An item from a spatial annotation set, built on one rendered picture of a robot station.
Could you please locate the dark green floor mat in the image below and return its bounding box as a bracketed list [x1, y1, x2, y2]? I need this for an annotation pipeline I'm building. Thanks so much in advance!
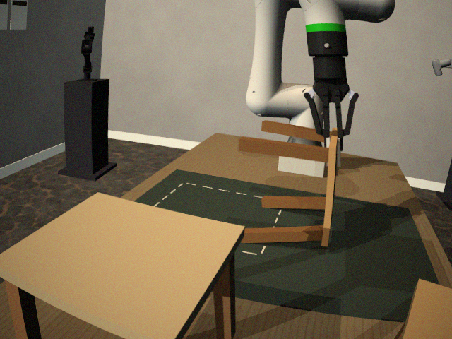
[134, 169, 439, 323]

